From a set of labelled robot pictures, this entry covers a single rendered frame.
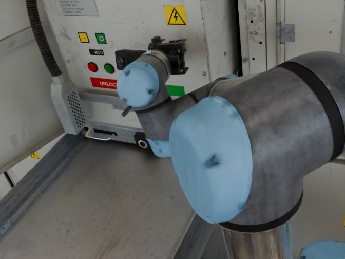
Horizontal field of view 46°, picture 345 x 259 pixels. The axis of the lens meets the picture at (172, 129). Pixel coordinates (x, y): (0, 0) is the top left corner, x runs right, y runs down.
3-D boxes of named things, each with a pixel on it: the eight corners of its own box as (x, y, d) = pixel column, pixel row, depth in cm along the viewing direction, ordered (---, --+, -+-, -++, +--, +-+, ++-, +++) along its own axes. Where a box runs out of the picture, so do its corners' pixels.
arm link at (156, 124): (211, 139, 79) (191, 88, 76) (160, 165, 77) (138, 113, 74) (196, 131, 87) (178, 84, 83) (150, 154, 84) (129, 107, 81)
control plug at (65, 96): (77, 135, 127) (58, 88, 117) (64, 133, 129) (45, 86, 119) (91, 121, 132) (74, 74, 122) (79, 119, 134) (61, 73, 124)
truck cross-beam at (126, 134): (227, 160, 119) (226, 144, 116) (81, 134, 142) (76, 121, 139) (232, 149, 123) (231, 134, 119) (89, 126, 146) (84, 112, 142)
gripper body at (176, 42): (189, 69, 97) (179, 83, 86) (154, 71, 99) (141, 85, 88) (186, 36, 94) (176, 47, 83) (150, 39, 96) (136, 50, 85)
